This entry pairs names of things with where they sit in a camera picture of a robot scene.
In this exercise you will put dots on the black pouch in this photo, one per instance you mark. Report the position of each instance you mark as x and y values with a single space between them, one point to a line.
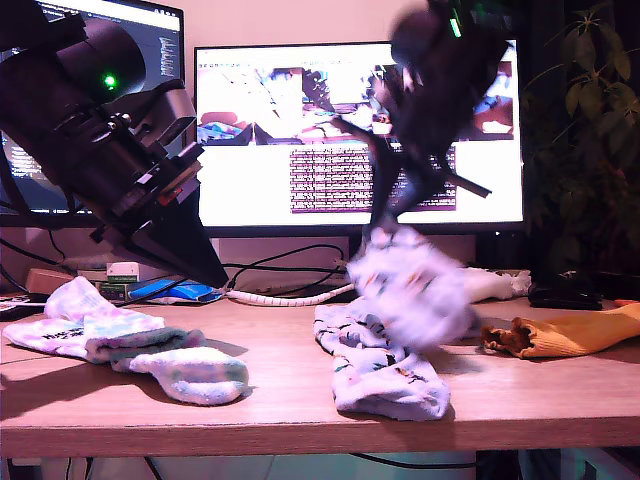
565 297

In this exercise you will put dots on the printed magazine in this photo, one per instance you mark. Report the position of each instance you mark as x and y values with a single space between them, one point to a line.
15 305

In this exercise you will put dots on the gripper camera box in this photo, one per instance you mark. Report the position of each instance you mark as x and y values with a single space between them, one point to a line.
175 112

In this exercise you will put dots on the pale blue toucan sock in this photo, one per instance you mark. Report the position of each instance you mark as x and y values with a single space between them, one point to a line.
410 290
380 380

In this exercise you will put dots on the white game controller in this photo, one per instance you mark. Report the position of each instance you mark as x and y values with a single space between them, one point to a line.
492 285

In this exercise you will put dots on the pastel tie-dye sock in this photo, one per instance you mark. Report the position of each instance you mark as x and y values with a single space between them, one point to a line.
200 375
115 320

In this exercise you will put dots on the blue pouch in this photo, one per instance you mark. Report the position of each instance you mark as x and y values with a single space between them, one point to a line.
190 292

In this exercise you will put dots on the monitor showing dark code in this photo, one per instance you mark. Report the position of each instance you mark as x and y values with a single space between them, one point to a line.
165 50

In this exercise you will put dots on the yellow frilly-cuff sock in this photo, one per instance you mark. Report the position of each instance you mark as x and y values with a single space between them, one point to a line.
575 337

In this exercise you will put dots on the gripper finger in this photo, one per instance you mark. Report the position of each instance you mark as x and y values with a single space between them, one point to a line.
382 185
412 187

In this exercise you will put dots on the monitor showing white screen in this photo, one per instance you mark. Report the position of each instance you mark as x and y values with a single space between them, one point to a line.
260 190

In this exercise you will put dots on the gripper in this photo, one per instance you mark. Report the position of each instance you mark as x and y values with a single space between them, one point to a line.
125 170

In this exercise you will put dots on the green leafy houseplant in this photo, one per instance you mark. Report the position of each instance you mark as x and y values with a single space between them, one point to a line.
585 175

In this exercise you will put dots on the green and white small boxes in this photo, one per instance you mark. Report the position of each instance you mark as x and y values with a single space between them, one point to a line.
112 292

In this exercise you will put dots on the beige box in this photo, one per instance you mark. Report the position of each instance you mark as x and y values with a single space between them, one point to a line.
45 280

